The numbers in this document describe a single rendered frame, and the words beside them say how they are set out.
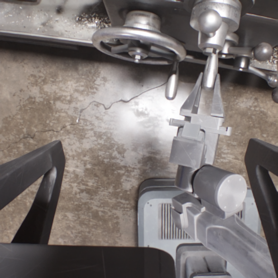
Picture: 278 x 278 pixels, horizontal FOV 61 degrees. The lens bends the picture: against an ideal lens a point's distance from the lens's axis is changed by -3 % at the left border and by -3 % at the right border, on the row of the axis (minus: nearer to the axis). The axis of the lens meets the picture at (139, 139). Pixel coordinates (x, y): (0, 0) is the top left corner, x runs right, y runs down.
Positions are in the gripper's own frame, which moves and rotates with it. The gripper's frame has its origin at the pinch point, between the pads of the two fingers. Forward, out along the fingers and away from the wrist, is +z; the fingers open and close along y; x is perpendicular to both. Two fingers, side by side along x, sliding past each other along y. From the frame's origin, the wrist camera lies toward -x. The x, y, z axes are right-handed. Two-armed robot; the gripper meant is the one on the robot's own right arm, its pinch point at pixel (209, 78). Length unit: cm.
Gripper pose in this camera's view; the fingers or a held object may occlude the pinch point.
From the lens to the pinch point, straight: 45.1
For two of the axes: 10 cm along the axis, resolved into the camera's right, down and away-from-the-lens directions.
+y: -9.2, -1.8, 3.6
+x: 3.7, -0.2, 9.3
